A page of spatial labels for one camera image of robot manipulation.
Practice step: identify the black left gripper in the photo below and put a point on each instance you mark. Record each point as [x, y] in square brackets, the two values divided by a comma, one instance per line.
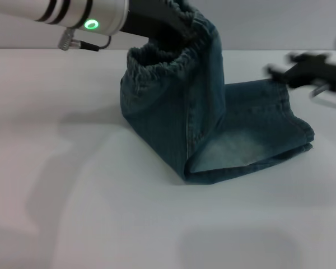
[145, 19]

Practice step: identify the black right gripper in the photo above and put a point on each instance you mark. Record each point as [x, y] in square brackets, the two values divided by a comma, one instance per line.
[316, 70]

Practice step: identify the blue denim shorts with print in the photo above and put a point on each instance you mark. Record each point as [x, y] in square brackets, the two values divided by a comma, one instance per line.
[201, 117]

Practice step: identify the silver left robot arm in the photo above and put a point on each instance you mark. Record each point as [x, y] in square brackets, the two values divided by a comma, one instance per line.
[58, 11]

